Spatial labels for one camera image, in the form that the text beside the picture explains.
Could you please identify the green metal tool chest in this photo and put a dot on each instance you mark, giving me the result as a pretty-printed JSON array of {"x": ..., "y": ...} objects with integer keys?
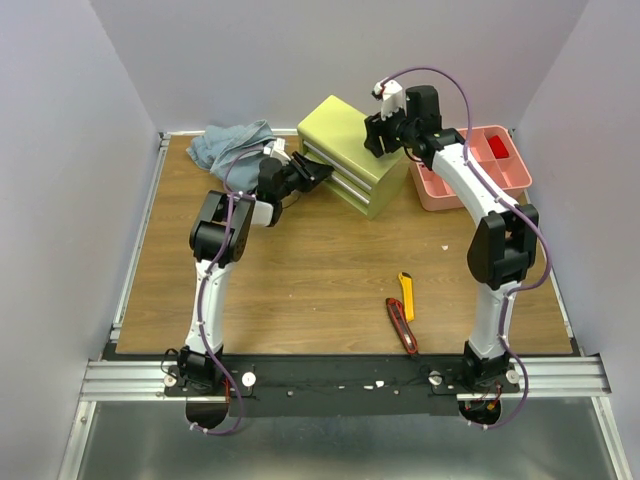
[{"x": 334, "y": 134}]

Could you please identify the aluminium frame rail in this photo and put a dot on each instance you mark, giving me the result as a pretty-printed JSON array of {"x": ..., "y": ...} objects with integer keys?
[{"x": 119, "y": 381}]

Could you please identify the yellow utility knife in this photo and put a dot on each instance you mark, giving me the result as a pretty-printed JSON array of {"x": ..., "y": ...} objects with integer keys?
[{"x": 406, "y": 283}]

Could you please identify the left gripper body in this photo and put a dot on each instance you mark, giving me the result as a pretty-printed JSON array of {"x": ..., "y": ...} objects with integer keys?
[{"x": 293, "y": 177}]

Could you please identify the red black utility knife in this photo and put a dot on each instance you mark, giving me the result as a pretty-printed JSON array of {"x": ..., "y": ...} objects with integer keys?
[{"x": 396, "y": 314}]

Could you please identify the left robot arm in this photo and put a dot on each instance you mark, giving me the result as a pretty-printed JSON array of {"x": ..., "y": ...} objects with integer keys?
[{"x": 218, "y": 239}]

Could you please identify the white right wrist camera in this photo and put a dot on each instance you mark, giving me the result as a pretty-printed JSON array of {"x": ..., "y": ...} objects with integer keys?
[{"x": 391, "y": 95}]

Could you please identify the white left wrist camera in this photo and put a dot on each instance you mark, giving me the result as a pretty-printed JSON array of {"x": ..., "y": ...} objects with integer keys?
[{"x": 277, "y": 149}]

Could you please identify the red fuzzy cloth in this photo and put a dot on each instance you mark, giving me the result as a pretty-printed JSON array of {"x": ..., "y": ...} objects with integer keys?
[{"x": 498, "y": 147}]

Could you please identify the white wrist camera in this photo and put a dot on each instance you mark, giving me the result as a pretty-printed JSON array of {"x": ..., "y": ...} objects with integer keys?
[
  {"x": 277, "y": 149},
  {"x": 391, "y": 95}
]

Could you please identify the blue towel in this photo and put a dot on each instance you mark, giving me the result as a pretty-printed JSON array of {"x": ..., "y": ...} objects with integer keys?
[{"x": 232, "y": 154}]

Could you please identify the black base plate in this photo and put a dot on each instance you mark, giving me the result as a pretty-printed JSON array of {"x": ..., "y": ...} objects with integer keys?
[{"x": 256, "y": 386}]

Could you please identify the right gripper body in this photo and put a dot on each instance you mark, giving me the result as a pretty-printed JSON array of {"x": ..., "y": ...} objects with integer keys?
[{"x": 376, "y": 132}]

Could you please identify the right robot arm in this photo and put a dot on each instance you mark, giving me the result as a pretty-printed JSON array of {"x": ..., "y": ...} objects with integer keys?
[{"x": 504, "y": 245}]

